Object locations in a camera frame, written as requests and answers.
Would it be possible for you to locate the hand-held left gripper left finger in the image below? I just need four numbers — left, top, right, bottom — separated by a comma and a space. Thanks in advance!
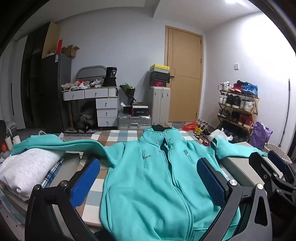
24, 158, 101, 241

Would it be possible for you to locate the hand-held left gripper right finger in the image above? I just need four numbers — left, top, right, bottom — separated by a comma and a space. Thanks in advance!
196, 157, 273, 241

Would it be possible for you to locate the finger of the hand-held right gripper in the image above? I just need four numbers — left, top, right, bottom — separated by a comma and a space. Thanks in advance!
268, 150, 296, 177
248, 152, 282, 193

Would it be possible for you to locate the teal zip jacket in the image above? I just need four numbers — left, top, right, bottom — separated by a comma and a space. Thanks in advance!
10, 124, 269, 241

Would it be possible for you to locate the woven laundry basket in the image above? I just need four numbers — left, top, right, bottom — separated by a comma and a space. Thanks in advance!
264, 142, 294, 164

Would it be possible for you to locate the grey padded stool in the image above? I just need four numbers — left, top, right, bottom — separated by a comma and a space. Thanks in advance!
50, 151, 82, 188
220, 152, 278, 187

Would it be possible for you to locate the purple bag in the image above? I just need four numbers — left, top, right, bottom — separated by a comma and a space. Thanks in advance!
248, 122, 273, 151

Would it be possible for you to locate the blue plaid cloth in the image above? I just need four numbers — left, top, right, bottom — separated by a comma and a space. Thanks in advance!
40, 158, 64, 188

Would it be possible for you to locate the white plastic bag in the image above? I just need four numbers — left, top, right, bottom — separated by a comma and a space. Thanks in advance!
207, 128, 233, 142

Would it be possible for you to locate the checkered tablecloth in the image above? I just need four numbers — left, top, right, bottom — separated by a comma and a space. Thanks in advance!
48, 128, 232, 230

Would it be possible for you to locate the white folded sweatshirt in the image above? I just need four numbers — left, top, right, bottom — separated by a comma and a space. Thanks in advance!
0, 148, 64, 201

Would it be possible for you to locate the red plastic bag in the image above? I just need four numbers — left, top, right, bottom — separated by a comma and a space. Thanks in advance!
182, 122, 199, 132

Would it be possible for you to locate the dark duffel bag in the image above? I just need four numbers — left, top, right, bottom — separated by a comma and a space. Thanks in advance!
75, 109, 96, 131

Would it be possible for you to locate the wooden shoe rack with shoes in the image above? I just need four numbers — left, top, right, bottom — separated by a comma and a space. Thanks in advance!
217, 80, 258, 139

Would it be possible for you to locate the white desk with drawers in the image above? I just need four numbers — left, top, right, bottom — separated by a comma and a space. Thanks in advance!
62, 86, 119, 128

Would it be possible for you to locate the silver ribbed suitcase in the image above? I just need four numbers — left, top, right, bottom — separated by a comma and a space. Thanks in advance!
117, 111, 152, 130

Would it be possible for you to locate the red and black box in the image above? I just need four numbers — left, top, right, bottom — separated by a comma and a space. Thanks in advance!
131, 105, 149, 116

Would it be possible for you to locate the white upright suitcase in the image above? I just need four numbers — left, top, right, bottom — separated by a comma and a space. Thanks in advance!
148, 86, 171, 127

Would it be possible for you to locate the dark grey refrigerator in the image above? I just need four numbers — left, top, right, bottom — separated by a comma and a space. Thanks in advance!
40, 52, 72, 132

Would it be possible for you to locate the pile of desk clutter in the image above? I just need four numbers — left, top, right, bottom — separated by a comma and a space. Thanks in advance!
61, 79, 104, 91

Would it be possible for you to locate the wrapped flower bouquet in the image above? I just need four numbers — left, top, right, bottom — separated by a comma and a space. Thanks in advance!
119, 83, 137, 105

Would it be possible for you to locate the black paper bag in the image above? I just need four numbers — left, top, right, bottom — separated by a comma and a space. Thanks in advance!
103, 67, 117, 87

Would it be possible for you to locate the grey folding chair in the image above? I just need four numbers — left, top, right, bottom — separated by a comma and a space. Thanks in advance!
76, 65, 107, 81

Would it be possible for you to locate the black shoe box red logo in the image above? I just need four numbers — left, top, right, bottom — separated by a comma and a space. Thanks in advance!
150, 79, 169, 87

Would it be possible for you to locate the black wardrobe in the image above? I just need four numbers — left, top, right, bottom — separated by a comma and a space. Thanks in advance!
21, 22, 50, 129

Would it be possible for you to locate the wooden door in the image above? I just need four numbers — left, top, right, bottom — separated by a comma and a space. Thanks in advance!
165, 25, 203, 123

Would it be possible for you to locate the grey black shoe box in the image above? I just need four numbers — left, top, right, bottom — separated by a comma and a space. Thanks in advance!
150, 71, 170, 80

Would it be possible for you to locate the yellow lid shoe box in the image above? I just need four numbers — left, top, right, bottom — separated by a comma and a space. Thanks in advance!
150, 64, 170, 73

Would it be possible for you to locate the white wardrobe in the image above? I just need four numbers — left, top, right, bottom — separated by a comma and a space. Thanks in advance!
0, 35, 27, 130

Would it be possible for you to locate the open cardboard box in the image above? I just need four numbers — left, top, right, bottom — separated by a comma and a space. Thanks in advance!
61, 45, 80, 58

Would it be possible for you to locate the large flat cardboard sheet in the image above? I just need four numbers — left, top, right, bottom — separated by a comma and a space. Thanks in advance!
42, 21, 62, 59

